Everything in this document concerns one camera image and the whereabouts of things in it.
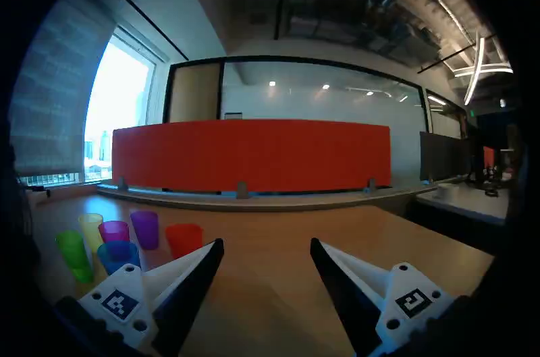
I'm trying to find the blue plastic cup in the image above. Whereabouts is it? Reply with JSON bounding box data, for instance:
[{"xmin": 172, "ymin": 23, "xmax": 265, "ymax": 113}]
[{"xmin": 97, "ymin": 240, "xmax": 141, "ymax": 276}]

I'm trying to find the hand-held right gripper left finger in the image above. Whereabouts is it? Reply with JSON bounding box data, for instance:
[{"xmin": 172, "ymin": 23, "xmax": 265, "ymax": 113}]
[{"xmin": 77, "ymin": 238, "xmax": 225, "ymax": 357}]

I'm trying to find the red plastic cup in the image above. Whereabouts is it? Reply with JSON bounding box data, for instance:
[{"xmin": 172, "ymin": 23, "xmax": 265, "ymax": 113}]
[{"xmin": 165, "ymin": 223, "xmax": 204, "ymax": 260}]

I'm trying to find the yellow plastic cup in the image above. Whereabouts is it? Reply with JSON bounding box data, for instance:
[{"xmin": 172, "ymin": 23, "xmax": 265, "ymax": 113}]
[{"xmin": 78, "ymin": 213, "xmax": 105, "ymax": 267}]

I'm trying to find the white neighbouring desk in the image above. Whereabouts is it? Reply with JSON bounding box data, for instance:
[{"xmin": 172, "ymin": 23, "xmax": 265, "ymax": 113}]
[{"xmin": 415, "ymin": 182, "xmax": 512, "ymax": 227}]

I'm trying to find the magenta plastic cup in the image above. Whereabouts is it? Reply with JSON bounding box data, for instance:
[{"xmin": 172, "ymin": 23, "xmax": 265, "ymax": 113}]
[{"xmin": 98, "ymin": 220, "xmax": 130, "ymax": 244}]

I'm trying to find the red desk screen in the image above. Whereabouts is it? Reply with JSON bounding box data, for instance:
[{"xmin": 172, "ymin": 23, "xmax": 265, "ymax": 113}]
[{"xmin": 97, "ymin": 119, "xmax": 437, "ymax": 211}]

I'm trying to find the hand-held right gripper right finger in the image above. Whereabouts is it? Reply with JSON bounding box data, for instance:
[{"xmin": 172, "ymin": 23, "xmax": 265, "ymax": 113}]
[{"xmin": 310, "ymin": 238, "xmax": 454, "ymax": 357}]

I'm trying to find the purple plastic cup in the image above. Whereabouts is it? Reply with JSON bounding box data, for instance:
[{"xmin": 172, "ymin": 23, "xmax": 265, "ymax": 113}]
[{"xmin": 130, "ymin": 210, "xmax": 159, "ymax": 251}]

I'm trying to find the green plastic cup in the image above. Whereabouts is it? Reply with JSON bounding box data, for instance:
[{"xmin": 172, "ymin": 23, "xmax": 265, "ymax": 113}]
[{"xmin": 55, "ymin": 230, "xmax": 95, "ymax": 284}]

